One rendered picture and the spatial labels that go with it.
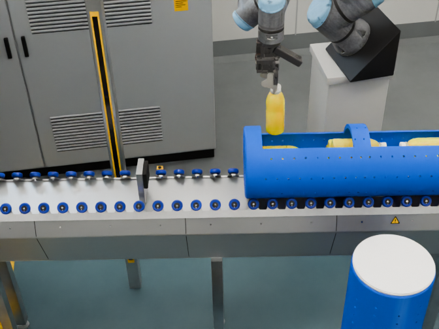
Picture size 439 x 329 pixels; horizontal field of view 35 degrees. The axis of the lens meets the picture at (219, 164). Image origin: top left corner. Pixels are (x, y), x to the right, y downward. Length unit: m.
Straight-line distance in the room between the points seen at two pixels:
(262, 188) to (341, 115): 0.89
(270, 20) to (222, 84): 2.83
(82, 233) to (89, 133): 1.50
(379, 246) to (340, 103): 1.03
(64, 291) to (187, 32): 1.56
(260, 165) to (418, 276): 0.68
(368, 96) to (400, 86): 1.93
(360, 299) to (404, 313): 0.15
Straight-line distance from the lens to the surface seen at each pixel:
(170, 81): 4.05
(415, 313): 2.46
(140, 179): 2.70
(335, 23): 3.14
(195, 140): 4.31
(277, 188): 2.60
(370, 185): 2.65
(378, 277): 2.39
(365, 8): 3.10
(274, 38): 2.40
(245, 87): 5.12
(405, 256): 2.47
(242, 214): 2.72
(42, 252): 2.99
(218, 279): 3.03
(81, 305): 3.68
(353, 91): 3.30
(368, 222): 2.80
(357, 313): 2.49
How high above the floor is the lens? 2.80
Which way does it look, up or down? 39 degrees down
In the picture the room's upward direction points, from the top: 1 degrees counter-clockwise
